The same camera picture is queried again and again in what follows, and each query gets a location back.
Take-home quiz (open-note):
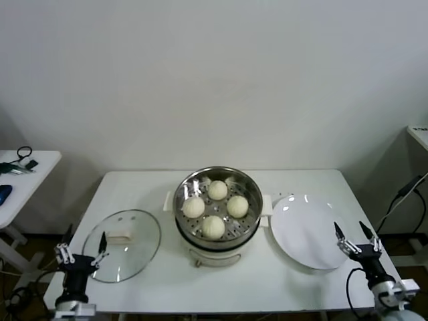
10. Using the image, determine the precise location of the white round plate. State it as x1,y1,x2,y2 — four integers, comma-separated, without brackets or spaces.
270,193,354,270

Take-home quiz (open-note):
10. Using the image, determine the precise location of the black power cable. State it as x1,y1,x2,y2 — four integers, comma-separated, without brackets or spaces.
377,189,428,235

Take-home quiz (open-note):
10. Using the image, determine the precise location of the black floor cable bundle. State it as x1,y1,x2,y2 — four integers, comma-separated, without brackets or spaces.
4,286,35,307

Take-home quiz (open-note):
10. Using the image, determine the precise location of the perforated steel steamer basket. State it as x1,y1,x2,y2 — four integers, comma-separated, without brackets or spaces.
173,166,264,245

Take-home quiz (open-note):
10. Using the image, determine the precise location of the green handled tool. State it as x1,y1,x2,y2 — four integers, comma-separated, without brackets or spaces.
0,161,36,176

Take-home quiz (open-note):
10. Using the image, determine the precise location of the yellowish floor cable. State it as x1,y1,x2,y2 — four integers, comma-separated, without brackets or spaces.
0,233,73,277

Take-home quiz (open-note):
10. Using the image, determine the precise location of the blue computer mouse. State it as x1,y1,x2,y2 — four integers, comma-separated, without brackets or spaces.
0,184,13,206

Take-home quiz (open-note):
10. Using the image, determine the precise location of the glass lid with cream handle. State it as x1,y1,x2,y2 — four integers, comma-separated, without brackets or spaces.
81,209,163,284

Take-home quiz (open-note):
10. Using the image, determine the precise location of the cream electric cooker pot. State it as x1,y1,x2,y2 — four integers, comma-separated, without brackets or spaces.
163,191,272,269

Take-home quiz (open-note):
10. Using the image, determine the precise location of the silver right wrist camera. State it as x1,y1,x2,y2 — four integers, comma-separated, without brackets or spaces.
397,279,421,299

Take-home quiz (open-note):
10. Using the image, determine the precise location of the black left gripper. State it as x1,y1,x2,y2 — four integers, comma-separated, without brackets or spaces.
55,223,110,304

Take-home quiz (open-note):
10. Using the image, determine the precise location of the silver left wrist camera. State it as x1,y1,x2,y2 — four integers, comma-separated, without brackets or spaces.
52,306,98,321

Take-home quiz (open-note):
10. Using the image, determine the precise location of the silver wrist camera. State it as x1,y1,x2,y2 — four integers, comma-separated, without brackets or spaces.
52,306,98,321
397,279,421,299

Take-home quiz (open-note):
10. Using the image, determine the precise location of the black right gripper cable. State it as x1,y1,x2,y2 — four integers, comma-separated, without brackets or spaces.
346,267,368,321

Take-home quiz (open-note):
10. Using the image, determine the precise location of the white steamed baozi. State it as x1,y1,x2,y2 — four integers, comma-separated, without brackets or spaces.
226,195,249,219
182,196,205,219
207,179,229,201
201,215,226,240

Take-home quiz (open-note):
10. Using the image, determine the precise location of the black power adapter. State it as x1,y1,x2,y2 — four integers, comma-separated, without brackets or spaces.
397,173,424,199

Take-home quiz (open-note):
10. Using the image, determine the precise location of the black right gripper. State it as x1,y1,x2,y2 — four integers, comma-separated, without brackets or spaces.
334,219,394,286

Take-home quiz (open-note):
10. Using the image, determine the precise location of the white power cable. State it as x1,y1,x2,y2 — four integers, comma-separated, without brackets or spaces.
374,197,402,233

